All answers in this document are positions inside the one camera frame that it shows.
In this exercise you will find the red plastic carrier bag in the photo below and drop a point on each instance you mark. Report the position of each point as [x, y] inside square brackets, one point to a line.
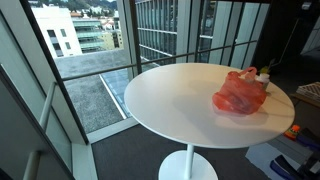
[236, 95]

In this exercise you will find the round beige table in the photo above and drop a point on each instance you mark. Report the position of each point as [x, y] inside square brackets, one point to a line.
[100, 71]

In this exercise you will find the small green object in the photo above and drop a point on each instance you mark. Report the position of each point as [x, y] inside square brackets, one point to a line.
[264, 70]

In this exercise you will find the white floor sheet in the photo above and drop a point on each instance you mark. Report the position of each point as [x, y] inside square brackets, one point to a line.
[263, 156]

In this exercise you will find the orange floor toy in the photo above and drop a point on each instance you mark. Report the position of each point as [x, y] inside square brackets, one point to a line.
[292, 132]

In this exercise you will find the blue floor item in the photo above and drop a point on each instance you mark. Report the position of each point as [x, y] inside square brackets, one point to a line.
[280, 170]

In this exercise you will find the patterned paper stack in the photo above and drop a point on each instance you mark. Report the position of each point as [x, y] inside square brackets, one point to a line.
[310, 90]

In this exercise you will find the white table pedestal base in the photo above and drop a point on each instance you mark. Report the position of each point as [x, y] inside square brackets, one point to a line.
[188, 166]

